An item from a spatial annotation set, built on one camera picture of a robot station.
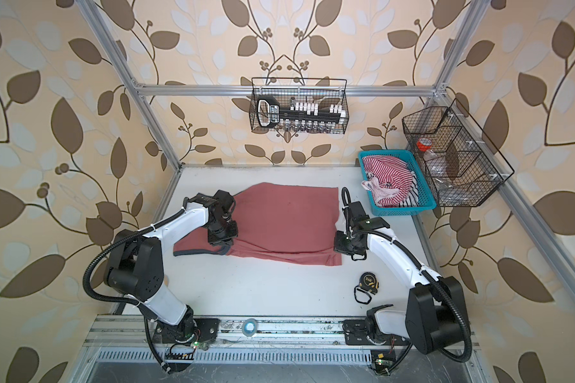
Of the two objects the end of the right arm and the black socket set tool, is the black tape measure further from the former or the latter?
the black socket set tool

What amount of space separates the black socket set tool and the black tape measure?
0.57 metres

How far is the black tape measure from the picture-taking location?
32.4 inches

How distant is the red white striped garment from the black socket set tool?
1.13 ft

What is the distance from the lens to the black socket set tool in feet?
2.70

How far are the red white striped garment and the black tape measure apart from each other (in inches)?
13.2

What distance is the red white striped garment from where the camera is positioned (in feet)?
3.41
